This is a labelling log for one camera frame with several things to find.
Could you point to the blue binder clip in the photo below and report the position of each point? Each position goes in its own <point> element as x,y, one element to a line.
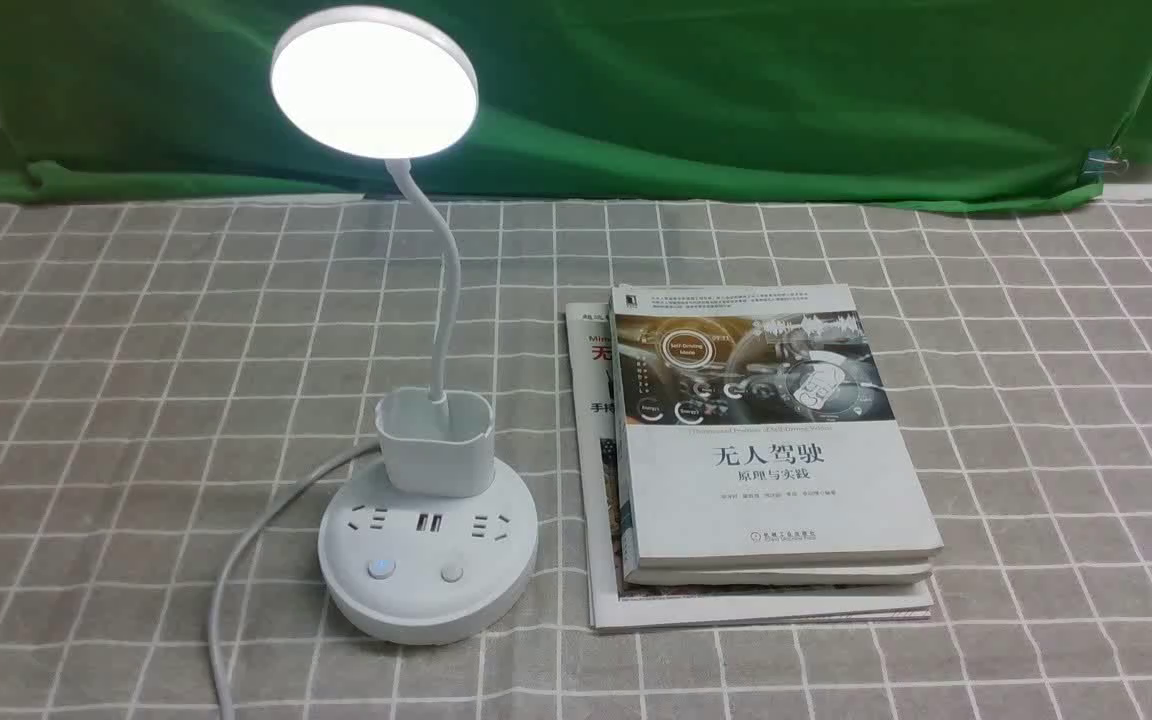
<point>1101,165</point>

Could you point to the bottom magazine with red title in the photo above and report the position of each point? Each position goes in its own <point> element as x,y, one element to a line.
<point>618,607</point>

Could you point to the white self-driving textbook top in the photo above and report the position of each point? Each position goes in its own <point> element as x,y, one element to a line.
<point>755,432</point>

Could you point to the grey checkered tablecloth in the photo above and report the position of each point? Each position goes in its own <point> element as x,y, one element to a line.
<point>167,370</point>

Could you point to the white desk lamp with base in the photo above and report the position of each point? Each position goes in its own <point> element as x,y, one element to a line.
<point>433,538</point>

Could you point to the middle book under textbook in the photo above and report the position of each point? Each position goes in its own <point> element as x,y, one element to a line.
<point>886,573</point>

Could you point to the green backdrop cloth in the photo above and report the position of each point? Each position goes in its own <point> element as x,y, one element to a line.
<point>945,105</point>

